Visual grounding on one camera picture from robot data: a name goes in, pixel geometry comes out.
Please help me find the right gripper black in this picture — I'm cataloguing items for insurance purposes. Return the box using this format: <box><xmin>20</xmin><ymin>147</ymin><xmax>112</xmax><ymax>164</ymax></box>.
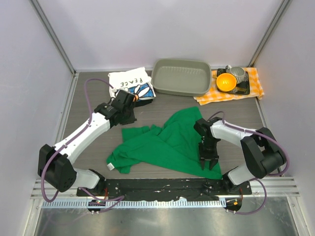
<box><xmin>199</xmin><ymin>137</ymin><xmax>220</xmax><ymax>169</ymax></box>

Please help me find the green t shirt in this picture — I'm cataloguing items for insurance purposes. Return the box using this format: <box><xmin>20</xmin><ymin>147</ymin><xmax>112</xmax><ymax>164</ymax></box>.
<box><xmin>106</xmin><ymin>107</ymin><xmax>222</xmax><ymax>179</ymax></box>

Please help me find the grey plastic tray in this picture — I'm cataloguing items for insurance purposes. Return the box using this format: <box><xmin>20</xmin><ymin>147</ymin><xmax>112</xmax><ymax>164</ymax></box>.
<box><xmin>151</xmin><ymin>59</ymin><xmax>212</xmax><ymax>97</ymax></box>

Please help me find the orange bowl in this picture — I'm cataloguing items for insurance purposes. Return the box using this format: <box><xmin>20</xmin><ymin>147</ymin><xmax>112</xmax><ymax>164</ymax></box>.
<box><xmin>216</xmin><ymin>73</ymin><xmax>237</xmax><ymax>92</ymax></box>

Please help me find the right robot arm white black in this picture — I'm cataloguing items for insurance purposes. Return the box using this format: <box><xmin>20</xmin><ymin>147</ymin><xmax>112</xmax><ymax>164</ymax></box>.
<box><xmin>194</xmin><ymin>117</ymin><xmax>287</xmax><ymax>194</ymax></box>

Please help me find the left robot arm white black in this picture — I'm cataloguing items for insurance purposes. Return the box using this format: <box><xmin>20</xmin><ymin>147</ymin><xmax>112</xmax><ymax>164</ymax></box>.
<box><xmin>38</xmin><ymin>90</ymin><xmax>137</xmax><ymax>196</ymax></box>

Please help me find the black folded t shirt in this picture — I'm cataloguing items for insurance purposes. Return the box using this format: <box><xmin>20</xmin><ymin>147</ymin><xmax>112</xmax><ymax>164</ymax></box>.
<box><xmin>112</xmin><ymin>99</ymin><xmax>153</xmax><ymax>125</ymax></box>

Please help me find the white folded daisy t shirt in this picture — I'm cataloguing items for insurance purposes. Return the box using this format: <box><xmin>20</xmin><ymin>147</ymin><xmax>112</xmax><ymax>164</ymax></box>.
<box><xmin>108</xmin><ymin>67</ymin><xmax>156</xmax><ymax>101</ymax></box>

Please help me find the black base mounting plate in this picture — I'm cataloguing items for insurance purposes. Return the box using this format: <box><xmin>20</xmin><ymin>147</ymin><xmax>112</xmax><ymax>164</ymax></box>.
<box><xmin>87</xmin><ymin>178</ymin><xmax>252</xmax><ymax>202</ymax></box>

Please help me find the black floral square plate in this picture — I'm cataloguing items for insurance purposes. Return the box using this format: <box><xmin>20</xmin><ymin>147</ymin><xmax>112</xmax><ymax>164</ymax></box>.
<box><xmin>217</xmin><ymin>69</ymin><xmax>250</xmax><ymax>95</ymax></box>

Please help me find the orange checkered cloth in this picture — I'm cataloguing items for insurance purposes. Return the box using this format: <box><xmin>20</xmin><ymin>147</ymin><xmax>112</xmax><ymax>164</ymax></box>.
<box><xmin>194</xmin><ymin>67</ymin><xmax>264</xmax><ymax>106</ymax></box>

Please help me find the grey striped mug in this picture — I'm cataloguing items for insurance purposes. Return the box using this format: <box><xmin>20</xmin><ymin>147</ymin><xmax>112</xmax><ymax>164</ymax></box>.
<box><xmin>225</xmin><ymin>65</ymin><xmax>249</xmax><ymax>84</ymax></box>

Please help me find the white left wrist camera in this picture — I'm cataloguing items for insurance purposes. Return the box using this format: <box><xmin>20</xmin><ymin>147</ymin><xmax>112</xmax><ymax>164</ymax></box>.
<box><xmin>109</xmin><ymin>88</ymin><xmax>119</xmax><ymax>97</ymax></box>

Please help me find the slotted cable duct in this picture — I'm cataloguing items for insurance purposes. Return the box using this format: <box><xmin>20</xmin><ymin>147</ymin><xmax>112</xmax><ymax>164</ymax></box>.
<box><xmin>42</xmin><ymin>198</ymin><xmax>226</xmax><ymax>209</ymax></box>

